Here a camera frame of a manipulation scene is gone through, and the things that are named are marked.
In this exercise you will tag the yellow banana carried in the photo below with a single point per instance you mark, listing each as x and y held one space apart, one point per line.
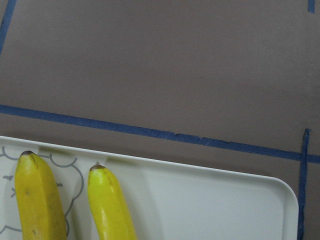
108 205
38 199

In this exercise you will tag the white bear tray plate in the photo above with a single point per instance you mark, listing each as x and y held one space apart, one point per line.
167 200

